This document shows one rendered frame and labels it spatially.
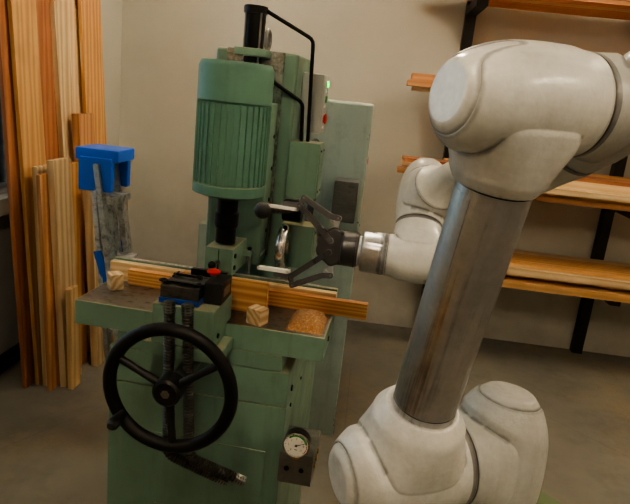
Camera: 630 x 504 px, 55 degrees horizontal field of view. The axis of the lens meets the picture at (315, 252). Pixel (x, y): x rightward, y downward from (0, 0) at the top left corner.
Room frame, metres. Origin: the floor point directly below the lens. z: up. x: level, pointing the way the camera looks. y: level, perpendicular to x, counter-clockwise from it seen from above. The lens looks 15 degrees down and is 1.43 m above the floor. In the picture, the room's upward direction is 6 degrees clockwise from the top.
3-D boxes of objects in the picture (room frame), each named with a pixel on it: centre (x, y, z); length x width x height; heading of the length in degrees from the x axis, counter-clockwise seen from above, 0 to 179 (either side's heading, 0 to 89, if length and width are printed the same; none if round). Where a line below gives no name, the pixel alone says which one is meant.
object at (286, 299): (1.45, 0.16, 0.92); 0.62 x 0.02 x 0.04; 83
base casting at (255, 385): (1.58, 0.21, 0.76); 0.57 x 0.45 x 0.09; 173
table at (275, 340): (1.35, 0.25, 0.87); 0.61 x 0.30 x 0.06; 83
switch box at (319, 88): (1.76, 0.05, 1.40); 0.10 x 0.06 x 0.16; 173
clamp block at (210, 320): (1.27, 0.26, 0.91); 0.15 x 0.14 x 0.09; 83
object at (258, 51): (1.60, 0.21, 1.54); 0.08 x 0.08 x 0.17; 83
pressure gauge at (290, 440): (1.22, -0.01, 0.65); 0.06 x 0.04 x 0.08; 83
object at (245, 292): (1.38, 0.21, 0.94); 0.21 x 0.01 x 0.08; 83
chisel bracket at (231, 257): (1.48, 0.22, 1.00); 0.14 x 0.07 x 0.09; 173
